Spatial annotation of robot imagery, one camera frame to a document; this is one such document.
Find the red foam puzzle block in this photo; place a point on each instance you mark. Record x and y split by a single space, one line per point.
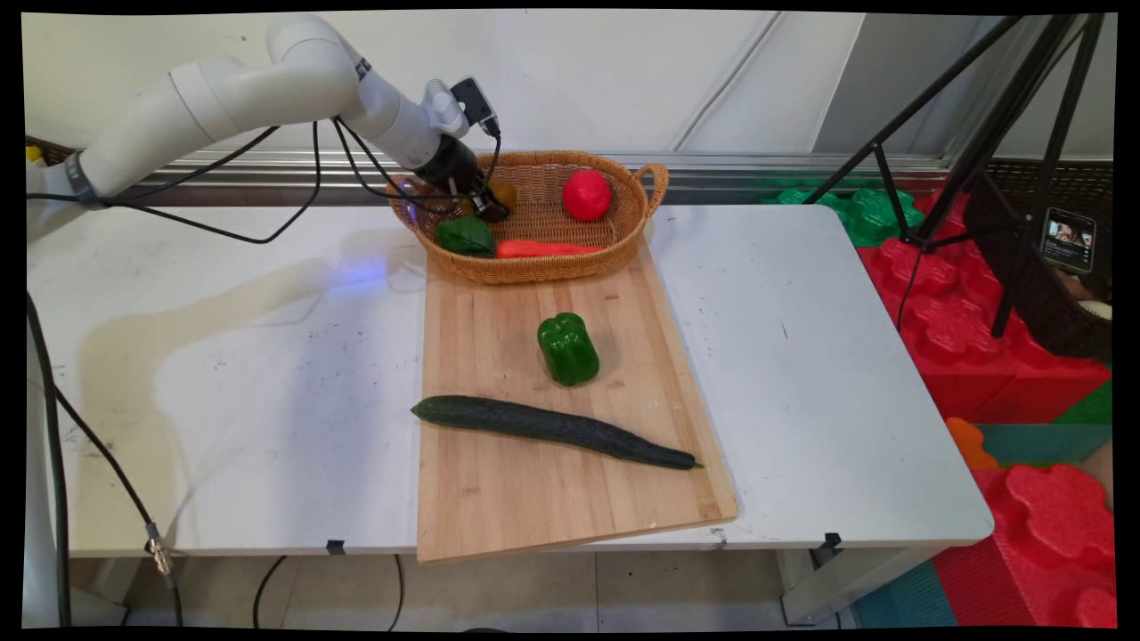
1060 516

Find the dark brown wicker chair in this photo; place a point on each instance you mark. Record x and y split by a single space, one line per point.
1024 303

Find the red foam block stack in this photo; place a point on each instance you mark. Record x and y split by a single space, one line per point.
953 338

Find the red toy tomato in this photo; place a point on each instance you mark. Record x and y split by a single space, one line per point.
586 196

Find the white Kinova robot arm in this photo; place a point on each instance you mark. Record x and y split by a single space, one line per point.
223 89

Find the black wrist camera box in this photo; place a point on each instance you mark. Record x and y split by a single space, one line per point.
472 100

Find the orange toy carrot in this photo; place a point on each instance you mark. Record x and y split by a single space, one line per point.
543 249

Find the green toy bell pepper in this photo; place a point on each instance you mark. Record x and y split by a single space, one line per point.
568 352

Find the black camera tripod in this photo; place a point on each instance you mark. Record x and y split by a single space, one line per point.
1002 125

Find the green leafy toy vegetable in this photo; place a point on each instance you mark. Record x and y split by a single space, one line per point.
465 237

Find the yellow toy vegetable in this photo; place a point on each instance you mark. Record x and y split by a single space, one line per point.
506 191

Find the dark green toy cucumber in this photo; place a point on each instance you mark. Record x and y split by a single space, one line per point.
534 423

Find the colourful triangle floor mat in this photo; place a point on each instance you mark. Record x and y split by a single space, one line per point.
904 601

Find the white table leg frame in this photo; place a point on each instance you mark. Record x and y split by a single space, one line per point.
846 583

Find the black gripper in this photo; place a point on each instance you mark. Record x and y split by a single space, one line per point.
454 165

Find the wooden cutting board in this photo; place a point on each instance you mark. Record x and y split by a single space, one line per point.
499 507

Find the smartphone with lit screen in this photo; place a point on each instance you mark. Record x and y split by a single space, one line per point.
1068 240

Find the orange foam piece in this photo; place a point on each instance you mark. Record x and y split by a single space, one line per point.
969 443

